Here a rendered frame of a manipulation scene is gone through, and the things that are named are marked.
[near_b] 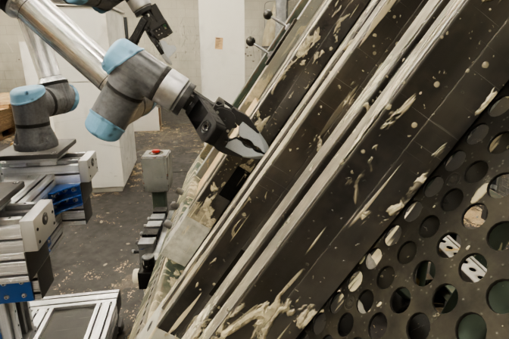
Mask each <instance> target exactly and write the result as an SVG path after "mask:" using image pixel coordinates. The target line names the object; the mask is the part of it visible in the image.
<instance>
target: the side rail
mask: <svg viewBox="0 0 509 339"><path fill-rule="evenodd" d="M308 1H309V0H299V1H298V3H297V5H296V6H295V8H294V9H293V11H292V13H291V14H290V15H289V17H288V19H287V20H286V22H285V24H286V25H287V24H288V23H290V24H291V22H292V21H293V19H295V18H296V19H297V18H298V16H299V14H300V13H301V12H302V10H303V9H304V7H305V5H306V4H307V3H308ZM285 31H286V30H285V27H284V26H282V28H281V29H280V31H279V32H278V34H277V35H276V37H275V39H274V40H273V41H272V43H271V44H270V47H269V48H268V49H267V51H268V52H270V51H273V50H274V49H275V47H276V45H277V44H278V42H279V41H280V39H281V38H282V36H283V34H284V33H285ZM267 59H268V56H267V54H266V53H265V54H264V56H263V57H262V58H261V60H260V62H259V63H258V65H257V66H256V68H255V69H254V71H253V72H252V74H251V75H250V77H249V78H248V80H247V82H246V83H245V84H244V86H243V87H242V90H241V91H240V93H239V94H238V95H237V97H236V99H235V100H234V102H233V103H232V106H234V107H236V108H237V109H238V108H239V106H240V105H241V103H242V102H243V100H244V99H245V97H246V95H247V94H248V93H249V91H250V90H251V88H252V86H253V85H254V84H255V82H256V80H257V79H258V77H259V76H260V75H261V73H262V71H263V70H264V68H265V67H266V66H267V65H266V64H265V62H266V61H267ZM212 148H213V146H212V145H209V144H208V143H206V145H205V146H204V148H203V149H202V151H201V153H200V155H199V157H202V158H204V159H205V158H206V157H207V155H208V154H209V152H210V151H211V149H212Z"/></svg>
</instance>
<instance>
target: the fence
mask: <svg viewBox="0 0 509 339"><path fill-rule="evenodd" d="M322 2H323V0H309V1H308V3H307V4H306V5H305V7H304V9H303V10H302V12H301V13H300V14H299V16H298V18H297V19H298V20H297V22H296V23H295V25H294V26H293V28H292V29H291V31H290V32H289V34H288V35H287V37H286V39H285V40H284V42H283V43H282V44H281V46H280V47H279V49H278V51H277V52H276V54H275V55H274V56H273V58H272V60H271V61H270V63H269V64H268V65H267V66H266V67H265V68H264V70H263V71H262V73H261V75H260V76H259V77H258V79H257V80H256V82H255V84H254V85H253V86H252V88H251V90H250V91H249V93H248V94H247V95H246V97H245V99H244V100H243V102H242V103H241V105H240V106H239V108H238V109H239V111H241V112H243V113H245V112H246V111H247V109H248V108H249V106H250V105H251V103H252V102H253V100H254V99H255V98H257V99H259V97H260V96H261V94H262V92H263V91H264V90H265V88H266V87H267V85H268V83H269V82H270V81H271V79H272V77H273V75H274V74H275V72H276V71H277V70H278V68H279V66H280V65H281V63H282V62H283V61H284V59H285V58H286V56H287V54H288V53H289V52H290V50H291V49H292V47H293V45H294V44H295V43H296V41H297V40H298V38H299V36H300V35H301V34H302V32H303V31H304V29H305V27H306V26H307V25H308V23H309V22H310V20H311V18H312V17H313V16H314V14H315V13H316V11H317V9H318V8H319V7H320V5H321V4H322ZM234 129H235V128H232V129H231V130H230V132H229V134H228V137H230V135H231V134H232V132H233V130H234ZM218 153H219V151H218V150H217V149H216V148H215V147H213V148H212V149H211V151H210V152H209V154H208V155H207V157H206V158H205V160H204V161H203V163H202V164H201V166H200V167H199V169H198V171H197V173H196V176H197V177H199V178H200V179H202V177H203V176H204V174H205V173H206V172H207V170H208V168H209V167H210V165H211V164H212V162H213V161H214V159H215V157H216V156H217V155H218Z"/></svg>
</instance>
